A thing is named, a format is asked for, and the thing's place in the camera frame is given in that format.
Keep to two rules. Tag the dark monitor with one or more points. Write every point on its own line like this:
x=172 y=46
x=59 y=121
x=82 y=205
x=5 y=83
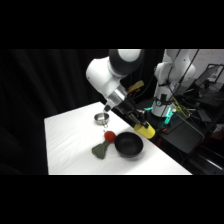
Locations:
x=209 y=76

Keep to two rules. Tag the green light on stand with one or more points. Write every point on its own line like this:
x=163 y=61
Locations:
x=168 y=116

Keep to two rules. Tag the tan wrist camera box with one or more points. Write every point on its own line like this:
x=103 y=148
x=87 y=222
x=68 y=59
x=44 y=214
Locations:
x=136 y=86

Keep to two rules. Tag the black curtain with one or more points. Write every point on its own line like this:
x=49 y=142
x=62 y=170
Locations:
x=40 y=100

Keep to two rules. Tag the black robot stand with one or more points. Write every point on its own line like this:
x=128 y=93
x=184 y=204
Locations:
x=181 y=133

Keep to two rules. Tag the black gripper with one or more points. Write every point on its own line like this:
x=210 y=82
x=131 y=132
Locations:
x=126 y=106

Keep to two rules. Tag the black bowl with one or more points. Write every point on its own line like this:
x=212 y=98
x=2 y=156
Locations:
x=128 y=145

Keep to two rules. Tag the red plush toy green leaves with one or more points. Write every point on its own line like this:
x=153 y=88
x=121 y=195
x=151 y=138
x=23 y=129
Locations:
x=109 y=136

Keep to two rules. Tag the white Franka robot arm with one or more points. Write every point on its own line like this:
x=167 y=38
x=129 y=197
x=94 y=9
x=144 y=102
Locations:
x=101 y=76

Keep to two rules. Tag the yellow plastic cup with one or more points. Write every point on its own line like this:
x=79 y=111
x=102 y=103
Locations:
x=145 y=130

